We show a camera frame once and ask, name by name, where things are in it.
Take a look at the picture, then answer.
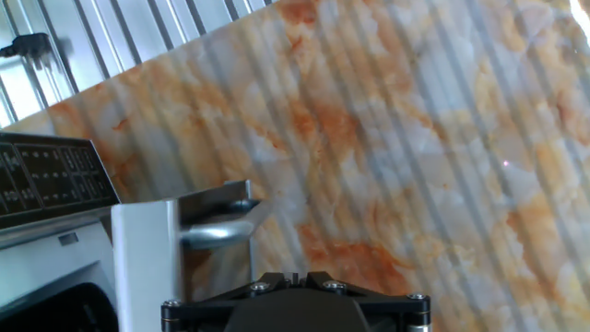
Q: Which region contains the orange marble pattern mat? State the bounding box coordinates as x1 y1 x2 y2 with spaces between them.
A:
0 0 590 332

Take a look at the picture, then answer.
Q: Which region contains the silver microwave oven body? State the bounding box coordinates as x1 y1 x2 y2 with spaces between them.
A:
0 131 122 332

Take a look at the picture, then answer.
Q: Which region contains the black wall plug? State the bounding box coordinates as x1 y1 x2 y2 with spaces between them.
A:
0 31 54 71

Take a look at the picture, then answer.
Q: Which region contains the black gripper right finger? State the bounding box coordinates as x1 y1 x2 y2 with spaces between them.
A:
303 270 432 332

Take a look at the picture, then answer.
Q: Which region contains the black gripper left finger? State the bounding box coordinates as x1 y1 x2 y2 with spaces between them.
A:
160 271 297 332

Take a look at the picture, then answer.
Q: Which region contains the microwave door with handle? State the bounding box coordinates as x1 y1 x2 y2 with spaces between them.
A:
109 179 274 332

